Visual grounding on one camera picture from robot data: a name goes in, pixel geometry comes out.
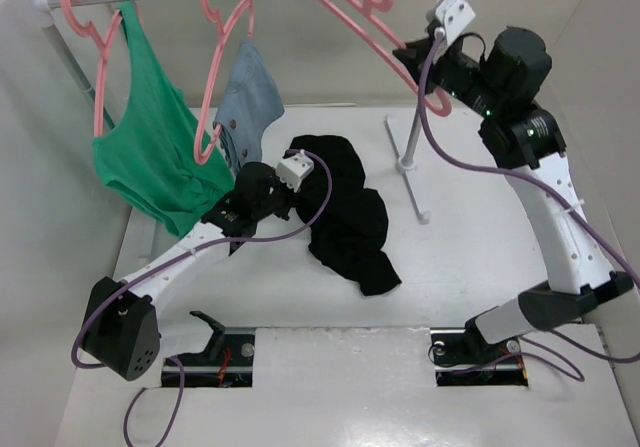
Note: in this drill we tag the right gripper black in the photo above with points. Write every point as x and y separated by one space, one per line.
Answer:
411 55

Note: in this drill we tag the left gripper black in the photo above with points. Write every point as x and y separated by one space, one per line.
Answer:
290 195

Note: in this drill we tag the black t shirt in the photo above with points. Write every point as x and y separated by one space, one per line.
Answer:
349 236

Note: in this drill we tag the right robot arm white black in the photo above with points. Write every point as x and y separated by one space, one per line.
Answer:
583 270

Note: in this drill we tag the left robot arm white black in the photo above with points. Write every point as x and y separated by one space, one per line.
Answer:
121 328

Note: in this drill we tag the blue denim garment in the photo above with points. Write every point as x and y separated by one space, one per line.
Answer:
251 103

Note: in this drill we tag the green tank top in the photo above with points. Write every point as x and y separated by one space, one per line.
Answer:
148 157

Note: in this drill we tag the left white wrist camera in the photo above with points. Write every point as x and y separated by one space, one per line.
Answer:
293 170

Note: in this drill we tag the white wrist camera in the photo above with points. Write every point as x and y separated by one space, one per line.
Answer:
293 170
449 19

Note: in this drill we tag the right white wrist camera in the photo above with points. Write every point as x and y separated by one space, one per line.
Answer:
449 19

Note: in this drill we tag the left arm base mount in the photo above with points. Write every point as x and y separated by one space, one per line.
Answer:
207 353

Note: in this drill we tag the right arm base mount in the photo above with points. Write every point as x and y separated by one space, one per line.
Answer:
456 365

